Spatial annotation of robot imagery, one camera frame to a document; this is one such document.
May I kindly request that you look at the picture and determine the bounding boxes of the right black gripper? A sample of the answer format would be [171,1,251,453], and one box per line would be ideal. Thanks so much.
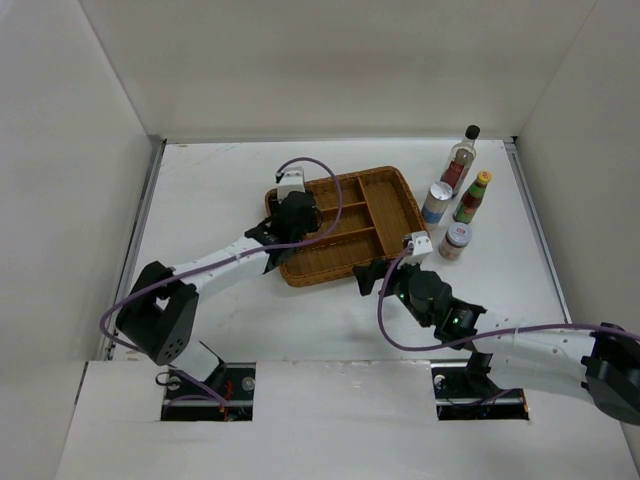
[354,252,432,327]

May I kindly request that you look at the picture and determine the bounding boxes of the tall clear black-cap bottle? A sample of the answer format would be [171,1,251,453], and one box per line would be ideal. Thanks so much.
[440,124,481,197]

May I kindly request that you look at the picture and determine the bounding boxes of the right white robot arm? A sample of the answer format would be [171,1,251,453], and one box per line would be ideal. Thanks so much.
[353,259,639,425]

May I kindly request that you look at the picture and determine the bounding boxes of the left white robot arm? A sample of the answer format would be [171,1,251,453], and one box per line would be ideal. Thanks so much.
[116,191,321,399]

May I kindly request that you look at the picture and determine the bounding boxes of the brown wicker divided basket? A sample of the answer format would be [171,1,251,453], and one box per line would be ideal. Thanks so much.
[279,166,428,288]

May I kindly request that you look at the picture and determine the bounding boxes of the white-lid brown spice jar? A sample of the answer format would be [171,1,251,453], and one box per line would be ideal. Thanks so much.
[438,222,472,260]

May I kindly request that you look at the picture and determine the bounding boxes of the silver-lid blue-label jar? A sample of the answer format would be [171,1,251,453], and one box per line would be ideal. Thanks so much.
[421,181,453,229]

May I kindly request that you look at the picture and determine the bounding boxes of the yellow-cap red sauce bottle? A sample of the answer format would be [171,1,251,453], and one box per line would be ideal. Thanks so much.
[453,170,492,224]

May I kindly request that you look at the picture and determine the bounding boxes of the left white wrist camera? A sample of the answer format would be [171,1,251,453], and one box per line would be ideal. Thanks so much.
[275,166,306,203]

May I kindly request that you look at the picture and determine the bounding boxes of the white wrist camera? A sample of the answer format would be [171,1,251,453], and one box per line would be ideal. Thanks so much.
[400,230,433,265]
[275,166,306,203]

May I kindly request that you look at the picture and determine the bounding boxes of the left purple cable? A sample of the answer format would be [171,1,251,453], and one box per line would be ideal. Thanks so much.
[98,156,343,416]

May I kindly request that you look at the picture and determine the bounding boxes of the purple cable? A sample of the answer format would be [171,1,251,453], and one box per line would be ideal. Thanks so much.
[98,156,343,416]
[377,244,640,357]

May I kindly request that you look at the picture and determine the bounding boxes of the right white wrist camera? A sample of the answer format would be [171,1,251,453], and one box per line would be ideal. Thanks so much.
[400,230,433,265]

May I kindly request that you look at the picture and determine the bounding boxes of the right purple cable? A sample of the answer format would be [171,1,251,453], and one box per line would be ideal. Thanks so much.
[377,244,640,357]

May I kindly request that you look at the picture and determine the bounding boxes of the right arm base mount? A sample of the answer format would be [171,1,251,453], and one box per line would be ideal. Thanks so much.
[431,361,529,421]

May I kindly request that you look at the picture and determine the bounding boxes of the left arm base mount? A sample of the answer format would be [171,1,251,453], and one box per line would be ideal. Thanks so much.
[155,363,257,422]

